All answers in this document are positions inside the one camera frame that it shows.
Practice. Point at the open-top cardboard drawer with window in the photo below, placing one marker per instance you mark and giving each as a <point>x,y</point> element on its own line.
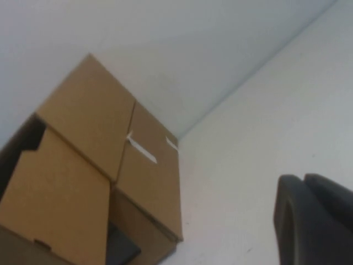
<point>55,198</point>

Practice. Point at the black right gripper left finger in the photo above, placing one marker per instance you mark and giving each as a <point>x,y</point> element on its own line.
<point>281,209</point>

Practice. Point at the cardboard shoe box outer sleeve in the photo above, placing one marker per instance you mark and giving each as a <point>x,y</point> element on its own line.
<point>88,116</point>
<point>154,193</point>

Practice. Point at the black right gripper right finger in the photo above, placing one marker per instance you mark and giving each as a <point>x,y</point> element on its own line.
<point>325,226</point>

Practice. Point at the cardboard drawer with dark window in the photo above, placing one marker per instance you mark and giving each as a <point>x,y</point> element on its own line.
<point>149,237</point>

